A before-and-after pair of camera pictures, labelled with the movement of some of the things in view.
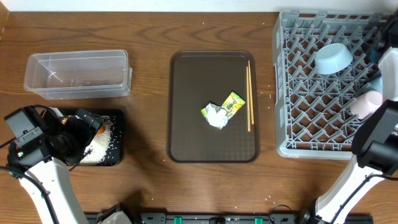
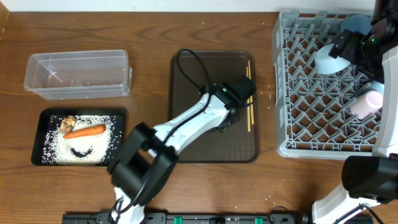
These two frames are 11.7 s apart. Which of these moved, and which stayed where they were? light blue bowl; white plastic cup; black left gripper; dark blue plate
Moved: black left gripper
Stayed: light blue bowl; white plastic cup; dark blue plate
